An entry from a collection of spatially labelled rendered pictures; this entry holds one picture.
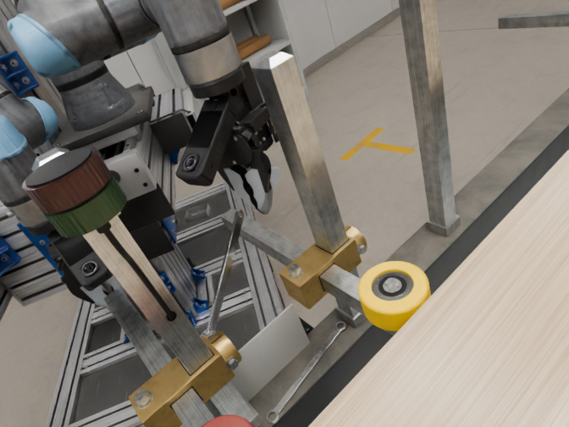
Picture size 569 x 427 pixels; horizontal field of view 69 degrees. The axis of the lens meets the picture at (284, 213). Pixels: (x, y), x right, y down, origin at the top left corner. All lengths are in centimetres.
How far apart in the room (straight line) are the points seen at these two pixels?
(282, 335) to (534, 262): 37
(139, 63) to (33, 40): 271
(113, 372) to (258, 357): 106
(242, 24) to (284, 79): 326
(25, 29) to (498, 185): 85
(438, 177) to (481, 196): 19
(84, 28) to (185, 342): 39
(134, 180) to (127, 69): 238
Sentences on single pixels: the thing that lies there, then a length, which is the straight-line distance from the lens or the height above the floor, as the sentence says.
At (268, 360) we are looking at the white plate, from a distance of 69.
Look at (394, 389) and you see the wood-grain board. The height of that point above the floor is 90.
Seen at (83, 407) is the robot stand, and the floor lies 21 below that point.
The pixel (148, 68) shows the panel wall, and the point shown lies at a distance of 331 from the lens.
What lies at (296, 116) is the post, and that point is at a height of 108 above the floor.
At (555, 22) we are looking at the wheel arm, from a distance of 138.
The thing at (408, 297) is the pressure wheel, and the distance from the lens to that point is 48.
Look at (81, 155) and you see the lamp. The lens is 36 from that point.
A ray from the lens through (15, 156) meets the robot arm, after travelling 67.
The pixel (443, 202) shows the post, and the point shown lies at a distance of 80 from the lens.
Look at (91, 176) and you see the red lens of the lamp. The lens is 35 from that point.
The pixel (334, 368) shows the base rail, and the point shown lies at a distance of 70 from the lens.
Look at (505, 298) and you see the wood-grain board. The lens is 48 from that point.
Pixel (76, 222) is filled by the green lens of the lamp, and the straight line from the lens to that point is 35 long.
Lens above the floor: 127
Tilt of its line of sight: 34 degrees down
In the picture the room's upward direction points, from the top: 21 degrees counter-clockwise
